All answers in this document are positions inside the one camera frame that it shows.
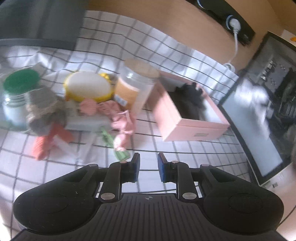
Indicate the pink fabric scrunchie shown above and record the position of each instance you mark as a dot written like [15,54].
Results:
[121,120]

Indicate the green-lidded glass jar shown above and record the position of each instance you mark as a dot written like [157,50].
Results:
[15,86]

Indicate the black monitor screen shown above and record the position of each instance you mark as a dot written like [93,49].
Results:
[261,108]

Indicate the white black-checked tablecloth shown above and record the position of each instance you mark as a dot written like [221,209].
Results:
[104,42]

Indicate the white plug with cable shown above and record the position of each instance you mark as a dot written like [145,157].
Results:
[235,26]

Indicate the clear jar with wooden lid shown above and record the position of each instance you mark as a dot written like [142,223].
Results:
[134,84]

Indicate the grey orange knitted sock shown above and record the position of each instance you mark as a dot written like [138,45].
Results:
[46,118]

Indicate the black cloth in box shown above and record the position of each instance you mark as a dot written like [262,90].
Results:
[188,100]

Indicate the green fabric piece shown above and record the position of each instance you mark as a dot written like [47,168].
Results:
[117,143]

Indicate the black wall power strip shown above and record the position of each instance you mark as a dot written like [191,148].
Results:
[223,13]

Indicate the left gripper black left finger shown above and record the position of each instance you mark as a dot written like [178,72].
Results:
[117,174]

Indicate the round yellow scrubbing sponge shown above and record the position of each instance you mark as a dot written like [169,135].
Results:
[88,85]

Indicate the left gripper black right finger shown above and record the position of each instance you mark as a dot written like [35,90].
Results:
[180,174]

